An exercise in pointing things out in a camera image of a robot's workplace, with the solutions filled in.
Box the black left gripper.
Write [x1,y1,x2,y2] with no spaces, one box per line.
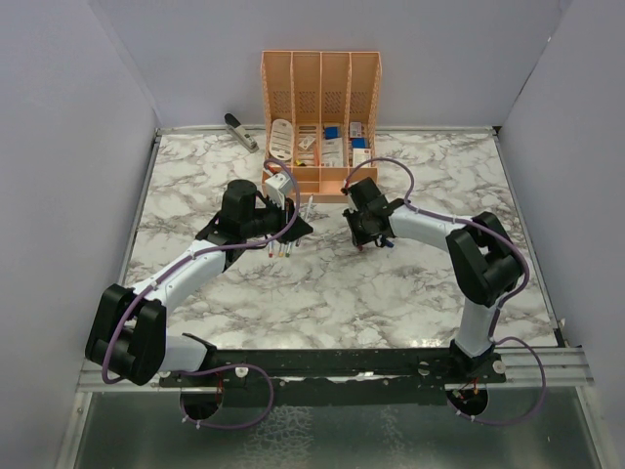
[243,193,313,245]

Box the white pen magenta end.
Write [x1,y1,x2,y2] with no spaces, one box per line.
[296,194,313,247]

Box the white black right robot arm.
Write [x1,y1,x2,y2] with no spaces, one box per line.
[342,178,529,382]

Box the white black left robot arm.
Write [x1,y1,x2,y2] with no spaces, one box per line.
[85,172,313,386]

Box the white red staples box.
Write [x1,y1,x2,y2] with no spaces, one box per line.
[353,149,372,167]

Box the blue eraser box lower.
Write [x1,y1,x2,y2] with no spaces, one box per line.
[352,138,368,149]

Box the blue eraser box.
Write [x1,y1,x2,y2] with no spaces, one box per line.
[324,126,340,140]
[352,138,368,149]

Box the small white packet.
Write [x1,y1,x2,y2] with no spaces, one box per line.
[298,136,314,150]

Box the white oval label card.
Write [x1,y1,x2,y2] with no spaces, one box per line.
[269,118,294,162]

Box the blue eraser box upper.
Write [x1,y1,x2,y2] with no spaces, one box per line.
[324,126,340,140]

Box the black grey stapler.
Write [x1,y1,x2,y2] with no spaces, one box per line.
[224,113,259,153]

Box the orange plastic desk organizer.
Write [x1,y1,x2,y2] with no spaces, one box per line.
[261,50,382,203]

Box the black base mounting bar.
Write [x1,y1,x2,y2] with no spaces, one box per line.
[159,346,506,407]

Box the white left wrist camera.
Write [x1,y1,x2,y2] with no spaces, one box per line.
[264,170,297,208]

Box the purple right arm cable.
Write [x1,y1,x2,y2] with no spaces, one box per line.
[344,156,549,427]

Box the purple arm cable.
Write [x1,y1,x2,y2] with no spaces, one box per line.
[344,156,549,427]
[100,156,300,431]

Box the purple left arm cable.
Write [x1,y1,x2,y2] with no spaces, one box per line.
[100,156,300,431]

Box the aluminium table edge rail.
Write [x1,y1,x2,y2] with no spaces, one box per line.
[53,125,165,469]

